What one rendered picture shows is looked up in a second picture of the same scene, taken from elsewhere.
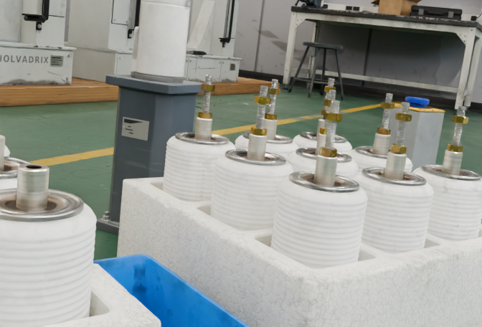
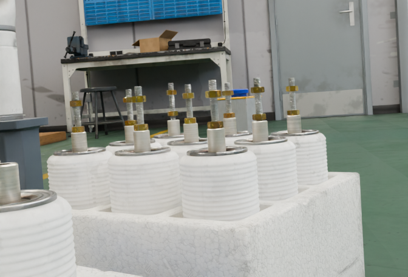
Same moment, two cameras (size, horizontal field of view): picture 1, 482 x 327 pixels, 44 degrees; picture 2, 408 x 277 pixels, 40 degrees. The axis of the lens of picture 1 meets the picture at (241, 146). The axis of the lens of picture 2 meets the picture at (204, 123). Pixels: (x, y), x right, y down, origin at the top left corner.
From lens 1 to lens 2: 0.15 m
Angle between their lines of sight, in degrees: 20
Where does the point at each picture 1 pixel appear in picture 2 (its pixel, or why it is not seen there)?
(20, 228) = (17, 215)
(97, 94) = not seen: outside the picture
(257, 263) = (183, 232)
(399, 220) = (278, 172)
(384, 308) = (292, 243)
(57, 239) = (52, 220)
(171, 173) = (61, 188)
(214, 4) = not seen: outside the picture
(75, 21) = not seen: outside the picture
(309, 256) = (226, 214)
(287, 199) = (195, 170)
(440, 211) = (298, 164)
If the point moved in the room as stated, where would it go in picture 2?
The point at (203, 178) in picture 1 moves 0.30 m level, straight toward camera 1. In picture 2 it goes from (93, 184) to (156, 226)
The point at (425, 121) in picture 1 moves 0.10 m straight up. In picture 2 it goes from (251, 106) to (248, 55)
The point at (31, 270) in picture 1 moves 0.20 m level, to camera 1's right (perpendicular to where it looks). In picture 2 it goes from (36, 254) to (291, 216)
